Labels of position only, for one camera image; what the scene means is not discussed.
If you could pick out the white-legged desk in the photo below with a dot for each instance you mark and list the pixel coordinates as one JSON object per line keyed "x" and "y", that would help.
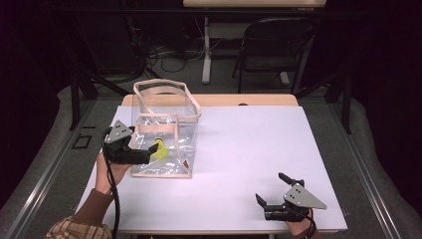
{"x": 252, "y": 3}

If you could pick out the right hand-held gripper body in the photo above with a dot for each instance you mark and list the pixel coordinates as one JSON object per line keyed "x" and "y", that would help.
{"x": 303, "y": 198}

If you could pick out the person's left hand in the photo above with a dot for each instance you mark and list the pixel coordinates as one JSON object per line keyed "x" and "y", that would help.
{"x": 106, "y": 176}

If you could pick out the person's plaid garment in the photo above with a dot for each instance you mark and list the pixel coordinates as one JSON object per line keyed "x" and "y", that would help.
{"x": 76, "y": 230}

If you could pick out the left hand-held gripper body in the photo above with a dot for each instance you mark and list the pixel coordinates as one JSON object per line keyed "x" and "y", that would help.
{"x": 119, "y": 132}

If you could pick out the clear bag with beige trim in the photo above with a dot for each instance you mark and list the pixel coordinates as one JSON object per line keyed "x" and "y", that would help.
{"x": 179, "y": 126}

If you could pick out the black floor socket plate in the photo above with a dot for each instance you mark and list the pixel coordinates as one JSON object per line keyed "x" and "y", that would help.
{"x": 82, "y": 141}

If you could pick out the black metal stand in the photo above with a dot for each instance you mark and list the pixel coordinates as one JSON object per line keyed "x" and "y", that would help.
{"x": 75, "y": 99}
{"x": 346, "y": 106}

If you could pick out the metal frame rail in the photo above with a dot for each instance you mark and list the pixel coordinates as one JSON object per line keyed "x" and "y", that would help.
{"x": 365, "y": 172}
{"x": 49, "y": 172}

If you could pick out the person's right hand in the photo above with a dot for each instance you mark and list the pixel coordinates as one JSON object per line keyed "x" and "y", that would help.
{"x": 300, "y": 227}

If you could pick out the black folding chair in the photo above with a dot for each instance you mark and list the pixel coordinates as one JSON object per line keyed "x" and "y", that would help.
{"x": 275, "y": 36}

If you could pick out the yellow shuttlecock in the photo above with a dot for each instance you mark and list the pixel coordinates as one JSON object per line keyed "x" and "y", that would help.
{"x": 162, "y": 151}

